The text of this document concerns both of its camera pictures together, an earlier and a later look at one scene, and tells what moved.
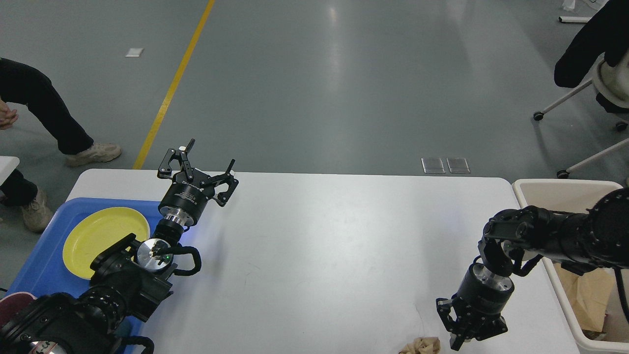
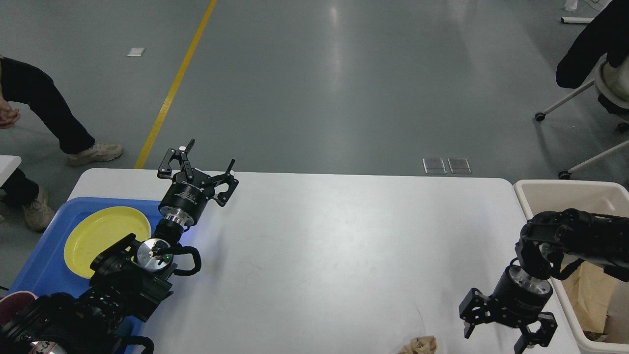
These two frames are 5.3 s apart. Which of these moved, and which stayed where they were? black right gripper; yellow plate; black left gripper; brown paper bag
Moved: black right gripper
Stayed: yellow plate; brown paper bag; black left gripper
